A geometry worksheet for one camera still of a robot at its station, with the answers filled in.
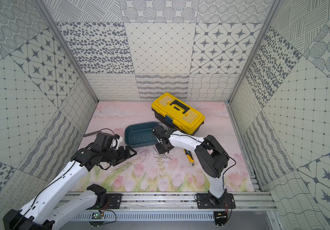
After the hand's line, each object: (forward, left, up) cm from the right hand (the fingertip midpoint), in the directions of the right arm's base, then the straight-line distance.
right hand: (164, 150), depth 90 cm
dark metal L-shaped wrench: (+13, +53, -1) cm, 55 cm away
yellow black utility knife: (-4, -16, -2) cm, 17 cm away
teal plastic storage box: (+13, +18, -3) cm, 22 cm away
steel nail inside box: (+9, +22, -2) cm, 24 cm away
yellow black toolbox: (+20, -5, +15) cm, 25 cm away
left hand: (-8, +16, +13) cm, 23 cm away
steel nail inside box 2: (+7, +14, -1) cm, 16 cm away
